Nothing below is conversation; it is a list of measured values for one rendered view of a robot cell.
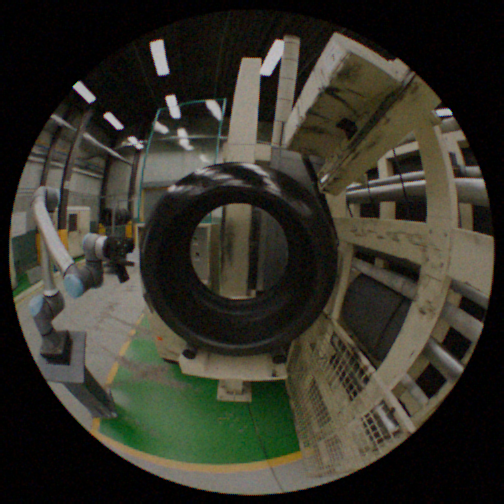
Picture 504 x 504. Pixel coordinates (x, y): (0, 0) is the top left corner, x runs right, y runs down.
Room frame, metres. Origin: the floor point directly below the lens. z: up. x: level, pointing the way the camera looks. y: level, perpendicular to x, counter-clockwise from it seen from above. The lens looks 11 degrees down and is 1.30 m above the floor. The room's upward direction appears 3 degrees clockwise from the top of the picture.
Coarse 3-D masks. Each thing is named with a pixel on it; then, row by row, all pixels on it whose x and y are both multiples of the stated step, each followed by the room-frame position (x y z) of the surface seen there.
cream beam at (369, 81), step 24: (360, 48) 0.12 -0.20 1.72; (312, 72) 0.31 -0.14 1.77; (336, 72) 0.20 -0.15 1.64; (360, 72) 0.17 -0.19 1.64; (384, 72) 0.12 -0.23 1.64; (312, 96) 0.35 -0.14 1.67; (336, 96) 0.29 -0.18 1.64; (360, 96) 0.25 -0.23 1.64; (384, 96) 0.20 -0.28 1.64; (288, 120) 0.64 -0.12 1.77; (312, 120) 0.44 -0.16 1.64; (336, 120) 0.40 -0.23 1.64; (288, 144) 0.66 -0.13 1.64; (312, 144) 0.61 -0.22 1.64; (336, 144) 0.56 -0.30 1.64
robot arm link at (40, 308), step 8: (40, 296) 0.16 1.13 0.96; (32, 304) 0.07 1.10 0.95; (40, 304) 0.13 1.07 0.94; (48, 304) 0.21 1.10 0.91; (32, 312) 0.05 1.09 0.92; (40, 312) 0.11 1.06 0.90; (48, 312) 0.18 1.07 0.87; (40, 320) 0.08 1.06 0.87; (48, 320) 0.15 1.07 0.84; (40, 328) 0.06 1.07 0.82; (48, 328) 0.12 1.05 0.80
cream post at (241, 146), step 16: (256, 64) 0.72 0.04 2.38; (240, 80) 0.72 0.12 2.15; (256, 80) 0.72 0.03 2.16; (240, 96) 0.72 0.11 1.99; (256, 96) 0.73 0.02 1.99; (240, 112) 0.72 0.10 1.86; (256, 112) 0.73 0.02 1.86; (240, 128) 0.72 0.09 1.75; (256, 128) 0.73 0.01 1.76; (240, 144) 0.72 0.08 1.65; (240, 160) 0.72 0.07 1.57; (224, 208) 0.72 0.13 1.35; (240, 208) 0.72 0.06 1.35; (224, 224) 0.72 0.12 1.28; (240, 224) 0.72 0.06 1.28; (224, 240) 0.72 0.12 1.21; (240, 240) 0.72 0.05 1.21; (224, 256) 0.72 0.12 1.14; (240, 256) 0.72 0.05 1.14; (224, 272) 0.72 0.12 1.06; (240, 272) 0.72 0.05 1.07; (224, 288) 0.72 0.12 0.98; (240, 288) 0.72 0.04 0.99; (240, 384) 0.72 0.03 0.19
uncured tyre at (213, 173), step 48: (192, 192) 0.34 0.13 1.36; (240, 192) 0.61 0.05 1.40; (288, 192) 0.35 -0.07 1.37; (144, 240) 0.34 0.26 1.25; (288, 240) 0.62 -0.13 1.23; (144, 288) 0.35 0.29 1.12; (192, 288) 0.60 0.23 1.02; (288, 288) 0.61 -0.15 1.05; (192, 336) 0.34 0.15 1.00; (240, 336) 0.47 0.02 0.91; (288, 336) 0.35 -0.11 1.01
